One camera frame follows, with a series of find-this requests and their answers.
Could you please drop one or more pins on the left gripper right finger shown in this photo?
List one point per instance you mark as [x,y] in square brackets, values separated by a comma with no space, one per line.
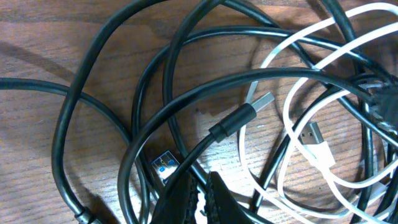
[220,205]

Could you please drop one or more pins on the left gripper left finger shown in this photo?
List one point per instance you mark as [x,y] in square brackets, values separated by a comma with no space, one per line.
[181,205]

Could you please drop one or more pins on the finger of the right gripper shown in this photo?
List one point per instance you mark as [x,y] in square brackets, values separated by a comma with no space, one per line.
[385,109]

